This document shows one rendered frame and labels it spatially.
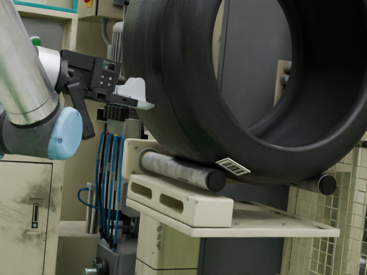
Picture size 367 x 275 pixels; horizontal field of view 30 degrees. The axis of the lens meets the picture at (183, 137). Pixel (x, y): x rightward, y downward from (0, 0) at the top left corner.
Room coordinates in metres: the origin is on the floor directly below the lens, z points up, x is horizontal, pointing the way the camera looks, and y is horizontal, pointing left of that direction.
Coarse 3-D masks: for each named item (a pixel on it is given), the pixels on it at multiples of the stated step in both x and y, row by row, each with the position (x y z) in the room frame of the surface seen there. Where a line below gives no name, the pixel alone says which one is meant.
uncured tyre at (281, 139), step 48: (144, 0) 1.41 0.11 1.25; (192, 0) 1.29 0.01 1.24; (288, 0) 1.71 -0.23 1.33; (336, 0) 1.66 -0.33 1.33; (144, 48) 1.37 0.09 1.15; (192, 48) 1.29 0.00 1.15; (336, 48) 1.71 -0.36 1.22; (192, 96) 1.30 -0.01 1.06; (288, 96) 1.73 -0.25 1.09; (336, 96) 1.68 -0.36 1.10; (192, 144) 1.36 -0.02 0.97; (240, 144) 1.35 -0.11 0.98; (288, 144) 1.68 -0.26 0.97; (336, 144) 1.45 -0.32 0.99
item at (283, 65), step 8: (280, 64) 2.00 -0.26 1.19; (288, 64) 1.98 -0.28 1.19; (280, 72) 2.00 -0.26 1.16; (288, 72) 2.00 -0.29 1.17; (280, 80) 1.99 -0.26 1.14; (280, 88) 2.00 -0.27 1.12; (280, 96) 2.00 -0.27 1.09; (352, 152) 1.89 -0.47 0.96; (336, 168) 1.87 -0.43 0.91; (344, 168) 1.88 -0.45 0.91
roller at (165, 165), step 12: (144, 156) 1.64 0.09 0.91; (156, 156) 1.60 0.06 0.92; (168, 156) 1.57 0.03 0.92; (144, 168) 1.66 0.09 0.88; (156, 168) 1.57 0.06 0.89; (168, 168) 1.51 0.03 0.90; (180, 168) 1.46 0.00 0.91; (192, 168) 1.42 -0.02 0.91; (204, 168) 1.39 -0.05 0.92; (180, 180) 1.48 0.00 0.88; (192, 180) 1.41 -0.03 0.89; (204, 180) 1.36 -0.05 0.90; (216, 180) 1.36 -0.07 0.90
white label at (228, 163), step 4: (220, 160) 1.35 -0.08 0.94; (224, 160) 1.34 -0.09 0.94; (228, 160) 1.34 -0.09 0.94; (232, 160) 1.34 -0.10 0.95; (220, 164) 1.36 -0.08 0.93; (224, 164) 1.36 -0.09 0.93; (228, 164) 1.35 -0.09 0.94; (232, 164) 1.35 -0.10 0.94; (236, 164) 1.34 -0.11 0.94; (224, 168) 1.37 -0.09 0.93; (228, 168) 1.37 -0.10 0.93; (232, 168) 1.36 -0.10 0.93; (236, 168) 1.36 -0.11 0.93; (240, 168) 1.35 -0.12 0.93; (244, 168) 1.35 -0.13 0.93; (232, 172) 1.38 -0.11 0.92; (236, 172) 1.37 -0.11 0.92; (240, 172) 1.37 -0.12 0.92; (244, 172) 1.37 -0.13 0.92; (248, 172) 1.36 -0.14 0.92
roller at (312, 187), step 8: (320, 176) 1.49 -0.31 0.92; (328, 176) 1.48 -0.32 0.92; (288, 184) 1.59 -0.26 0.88; (296, 184) 1.56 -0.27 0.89; (304, 184) 1.53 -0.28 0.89; (312, 184) 1.50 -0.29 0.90; (320, 184) 1.48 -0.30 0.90; (328, 184) 1.48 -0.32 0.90; (320, 192) 1.49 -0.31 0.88; (328, 192) 1.48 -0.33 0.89
